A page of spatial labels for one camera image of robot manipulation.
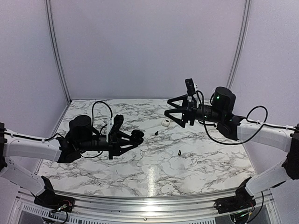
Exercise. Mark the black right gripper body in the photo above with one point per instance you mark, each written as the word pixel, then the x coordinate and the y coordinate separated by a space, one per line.
pixel 193 108

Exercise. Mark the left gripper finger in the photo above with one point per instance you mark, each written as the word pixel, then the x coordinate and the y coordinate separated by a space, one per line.
pixel 123 136
pixel 127 145

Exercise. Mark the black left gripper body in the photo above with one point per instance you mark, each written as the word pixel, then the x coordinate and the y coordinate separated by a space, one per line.
pixel 112 145

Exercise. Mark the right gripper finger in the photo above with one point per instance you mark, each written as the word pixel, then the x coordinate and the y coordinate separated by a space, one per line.
pixel 176 115
pixel 183 98

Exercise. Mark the black round charging case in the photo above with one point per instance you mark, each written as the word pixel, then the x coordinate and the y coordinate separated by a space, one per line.
pixel 137 136

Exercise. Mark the white earbud charging case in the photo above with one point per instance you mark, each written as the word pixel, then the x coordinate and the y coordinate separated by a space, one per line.
pixel 166 122

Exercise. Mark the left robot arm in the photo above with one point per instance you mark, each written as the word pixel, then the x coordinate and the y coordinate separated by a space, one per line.
pixel 82 137

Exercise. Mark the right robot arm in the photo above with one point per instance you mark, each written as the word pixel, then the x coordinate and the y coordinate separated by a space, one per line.
pixel 243 130

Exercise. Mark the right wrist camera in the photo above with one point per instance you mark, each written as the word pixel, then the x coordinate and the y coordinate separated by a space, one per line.
pixel 191 90

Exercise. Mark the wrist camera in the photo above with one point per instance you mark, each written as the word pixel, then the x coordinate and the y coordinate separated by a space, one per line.
pixel 191 90
pixel 113 126

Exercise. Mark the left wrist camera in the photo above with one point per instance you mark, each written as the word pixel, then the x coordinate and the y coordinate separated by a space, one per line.
pixel 113 126

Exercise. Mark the right corner aluminium post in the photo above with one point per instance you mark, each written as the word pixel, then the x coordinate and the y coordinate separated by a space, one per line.
pixel 240 43

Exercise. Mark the corner aluminium post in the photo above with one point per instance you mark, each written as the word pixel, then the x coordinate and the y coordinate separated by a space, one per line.
pixel 240 43
pixel 55 48

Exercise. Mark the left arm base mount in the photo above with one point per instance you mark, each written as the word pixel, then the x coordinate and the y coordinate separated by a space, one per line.
pixel 53 203

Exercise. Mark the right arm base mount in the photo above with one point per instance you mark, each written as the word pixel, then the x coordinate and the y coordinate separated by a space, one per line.
pixel 241 200

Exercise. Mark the aluminium front rail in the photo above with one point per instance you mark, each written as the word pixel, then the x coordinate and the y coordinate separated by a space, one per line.
pixel 185 209

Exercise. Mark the left corner aluminium post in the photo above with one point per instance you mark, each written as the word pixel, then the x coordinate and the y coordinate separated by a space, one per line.
pixel 55 48

